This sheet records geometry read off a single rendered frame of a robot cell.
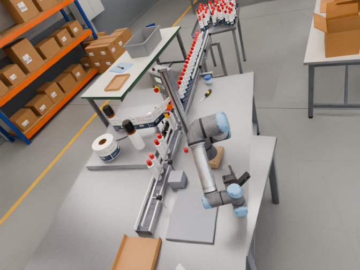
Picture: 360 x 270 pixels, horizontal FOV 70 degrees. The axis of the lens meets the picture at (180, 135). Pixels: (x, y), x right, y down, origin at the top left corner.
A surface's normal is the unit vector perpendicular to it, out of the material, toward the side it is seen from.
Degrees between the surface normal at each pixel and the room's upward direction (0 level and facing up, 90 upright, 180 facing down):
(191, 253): 0
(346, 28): 100
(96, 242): 0
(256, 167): 0
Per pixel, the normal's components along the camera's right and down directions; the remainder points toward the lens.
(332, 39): -0.31, 0.72
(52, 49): 0.87, 0.07
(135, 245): -0.31, -0.70
